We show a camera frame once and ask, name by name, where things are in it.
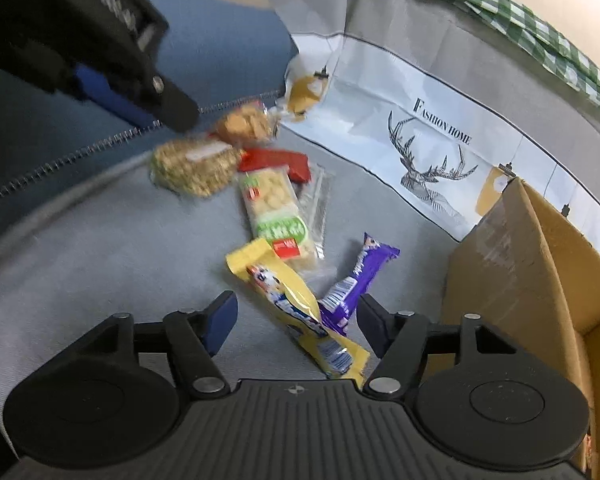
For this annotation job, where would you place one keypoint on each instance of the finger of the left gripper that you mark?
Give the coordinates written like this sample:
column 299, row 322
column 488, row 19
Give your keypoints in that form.
column 97, row 89
column 162, row 101

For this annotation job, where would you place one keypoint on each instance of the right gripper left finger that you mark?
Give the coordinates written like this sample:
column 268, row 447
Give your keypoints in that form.
column 193, row 339

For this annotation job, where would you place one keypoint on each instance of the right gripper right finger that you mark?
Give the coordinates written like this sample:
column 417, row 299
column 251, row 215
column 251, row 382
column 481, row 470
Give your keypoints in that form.
column 399, row 341

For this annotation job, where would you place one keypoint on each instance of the peanut candy clear bag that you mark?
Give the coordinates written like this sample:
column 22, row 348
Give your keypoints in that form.
column 197, row 167

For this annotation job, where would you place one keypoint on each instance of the purple Alpenliebe candy bar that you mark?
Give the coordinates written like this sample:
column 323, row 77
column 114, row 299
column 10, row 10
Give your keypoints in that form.
column 341, row 300

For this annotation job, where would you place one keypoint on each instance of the round cookie bag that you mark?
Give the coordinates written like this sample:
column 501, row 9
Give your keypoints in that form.
column 250, row 125

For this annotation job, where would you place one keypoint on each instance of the red snack packet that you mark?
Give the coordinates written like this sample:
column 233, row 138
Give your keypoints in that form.
column 297, row 164

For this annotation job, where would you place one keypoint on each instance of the yellow Alpenliebe candy bar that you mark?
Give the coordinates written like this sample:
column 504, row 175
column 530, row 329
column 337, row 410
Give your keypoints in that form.
column 292, row 303

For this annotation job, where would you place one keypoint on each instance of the green white rice cracker pack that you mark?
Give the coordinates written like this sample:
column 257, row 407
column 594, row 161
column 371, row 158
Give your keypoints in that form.
column 275, row 215

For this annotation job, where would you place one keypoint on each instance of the brown cardboard box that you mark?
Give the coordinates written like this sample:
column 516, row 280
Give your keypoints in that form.
column 526, row 270

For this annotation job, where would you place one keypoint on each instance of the clear silver stick packet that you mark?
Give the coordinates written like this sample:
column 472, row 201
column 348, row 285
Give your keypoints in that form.
column 313, row 198

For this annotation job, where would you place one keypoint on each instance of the green checkered cloth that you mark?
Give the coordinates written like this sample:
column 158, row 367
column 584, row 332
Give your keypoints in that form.
column 538, row 38

